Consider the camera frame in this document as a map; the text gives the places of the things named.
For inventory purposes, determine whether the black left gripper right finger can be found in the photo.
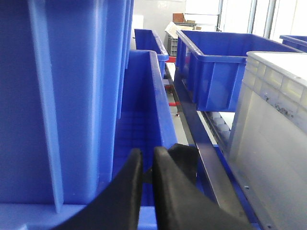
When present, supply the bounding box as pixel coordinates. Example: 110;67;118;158
153;144;252;230

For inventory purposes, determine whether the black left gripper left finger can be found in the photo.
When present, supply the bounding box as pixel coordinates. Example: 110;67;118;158
53;149;143;230

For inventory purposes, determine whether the white plastic tote bin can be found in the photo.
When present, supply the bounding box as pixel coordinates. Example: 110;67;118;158
225;51;307;230

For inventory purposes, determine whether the narrow blue bin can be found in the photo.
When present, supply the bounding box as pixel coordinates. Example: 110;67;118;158
112;49;178;207

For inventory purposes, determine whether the far blue plastic bin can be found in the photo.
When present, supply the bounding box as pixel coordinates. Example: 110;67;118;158
176;30;299;112

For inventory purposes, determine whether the red steel shelf beam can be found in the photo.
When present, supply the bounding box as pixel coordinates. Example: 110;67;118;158
164;56;180;107

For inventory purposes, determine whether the tall blue bin left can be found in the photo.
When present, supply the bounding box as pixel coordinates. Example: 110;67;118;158
0;0;135;214

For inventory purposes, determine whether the blue bin far left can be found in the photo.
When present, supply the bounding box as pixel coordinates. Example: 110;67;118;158
134;29;169;78

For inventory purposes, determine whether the stacked blue bin far right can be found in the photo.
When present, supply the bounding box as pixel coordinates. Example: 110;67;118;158
279;35;307;52

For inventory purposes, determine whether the grey plastic crate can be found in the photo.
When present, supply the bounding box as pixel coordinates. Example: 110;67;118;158
167;35;178;56

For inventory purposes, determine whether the cardboard box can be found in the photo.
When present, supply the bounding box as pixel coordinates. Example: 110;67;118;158
172;13;185;23

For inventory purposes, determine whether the silver shelf divider rail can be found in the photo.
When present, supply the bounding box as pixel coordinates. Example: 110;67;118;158
166;78;255;225

